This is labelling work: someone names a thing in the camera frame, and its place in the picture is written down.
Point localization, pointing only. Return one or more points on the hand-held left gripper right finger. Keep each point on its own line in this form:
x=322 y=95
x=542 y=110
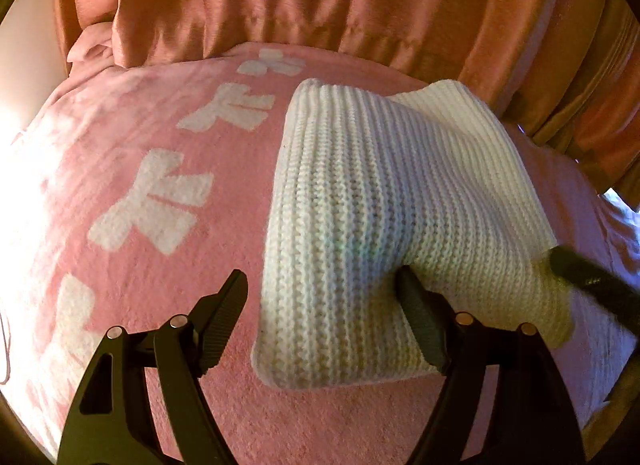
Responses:
x=420 y=312

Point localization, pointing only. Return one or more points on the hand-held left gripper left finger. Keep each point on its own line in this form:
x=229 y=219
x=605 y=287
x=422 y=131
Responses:
x=227 y=312

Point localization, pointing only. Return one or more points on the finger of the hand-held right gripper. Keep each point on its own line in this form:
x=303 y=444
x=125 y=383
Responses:
x=595 y=281

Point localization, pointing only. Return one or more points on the white knitted sweater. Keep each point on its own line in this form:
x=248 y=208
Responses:
x=360 y=205

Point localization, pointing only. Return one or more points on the white crumpled cloth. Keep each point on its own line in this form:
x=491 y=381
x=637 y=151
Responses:
x=625 y=215

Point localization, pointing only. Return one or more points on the pink blanket with white bows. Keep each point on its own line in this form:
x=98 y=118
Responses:
x=150 y=265

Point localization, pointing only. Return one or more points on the orange satin cover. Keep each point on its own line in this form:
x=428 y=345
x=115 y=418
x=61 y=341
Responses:
x=280 y=0

